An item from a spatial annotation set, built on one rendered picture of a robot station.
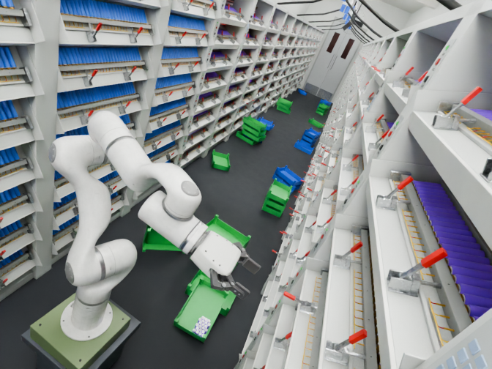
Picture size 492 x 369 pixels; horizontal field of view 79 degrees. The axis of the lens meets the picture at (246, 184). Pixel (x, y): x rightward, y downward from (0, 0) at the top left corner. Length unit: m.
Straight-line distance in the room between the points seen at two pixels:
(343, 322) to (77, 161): 0.85
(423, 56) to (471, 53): 0.70
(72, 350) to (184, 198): 0.91
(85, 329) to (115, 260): 0.39
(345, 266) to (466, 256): 0.31
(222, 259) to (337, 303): 0.28
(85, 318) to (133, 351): 0.52
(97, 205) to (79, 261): 0.18
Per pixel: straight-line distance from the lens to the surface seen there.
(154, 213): 0.73
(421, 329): 0.48
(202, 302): 1.97
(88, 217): 1.09
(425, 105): 0.87
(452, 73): 0.88
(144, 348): 1.84
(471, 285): 0.55
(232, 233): 2.17
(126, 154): 0.83
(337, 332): 0.68
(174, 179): 0.70
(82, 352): 1.43
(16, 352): 1.86
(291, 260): 1.72
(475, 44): 0.88
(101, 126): 0.92
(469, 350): 0.33
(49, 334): 1.47
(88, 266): 1.11
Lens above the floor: 1.62
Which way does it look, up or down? 29 degrees down
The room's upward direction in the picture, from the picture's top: 23 degrees clockwise
